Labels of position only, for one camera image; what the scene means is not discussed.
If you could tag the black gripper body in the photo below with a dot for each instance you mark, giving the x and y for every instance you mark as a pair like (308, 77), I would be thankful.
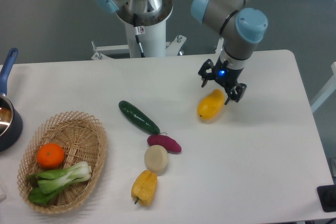
(226, 76)

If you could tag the orange tangerine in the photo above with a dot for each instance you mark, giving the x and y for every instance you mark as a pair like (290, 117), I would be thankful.
(50, 156)

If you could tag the white metal frame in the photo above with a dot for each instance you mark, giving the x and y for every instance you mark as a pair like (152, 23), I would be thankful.
(324, 92)

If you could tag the dark blue saucepan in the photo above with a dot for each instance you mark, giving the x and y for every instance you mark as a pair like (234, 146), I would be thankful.
(11, 120)

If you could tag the yellow mango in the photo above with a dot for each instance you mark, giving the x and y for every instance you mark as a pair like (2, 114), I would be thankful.
(211, 105)

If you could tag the purple sweet potato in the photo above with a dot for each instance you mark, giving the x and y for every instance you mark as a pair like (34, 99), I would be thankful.
(165, 141)

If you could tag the yellow bell pepper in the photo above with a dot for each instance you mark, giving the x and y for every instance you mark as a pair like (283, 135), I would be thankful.
(144, 188)

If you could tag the black device at edge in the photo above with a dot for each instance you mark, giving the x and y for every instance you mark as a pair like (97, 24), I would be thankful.
(326, 195)

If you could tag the green bok choy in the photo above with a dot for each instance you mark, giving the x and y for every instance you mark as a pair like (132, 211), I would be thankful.
(52, 182)

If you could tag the woven wicker basket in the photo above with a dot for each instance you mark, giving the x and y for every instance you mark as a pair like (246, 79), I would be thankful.
(83, 138)

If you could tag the green cucumber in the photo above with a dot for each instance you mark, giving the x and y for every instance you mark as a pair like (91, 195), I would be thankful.
(138, 118)

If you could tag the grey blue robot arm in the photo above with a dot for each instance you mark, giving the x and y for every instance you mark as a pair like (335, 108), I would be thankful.
(241, 29)

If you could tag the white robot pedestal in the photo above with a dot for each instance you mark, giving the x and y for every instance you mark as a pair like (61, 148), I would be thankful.
(145, 27)

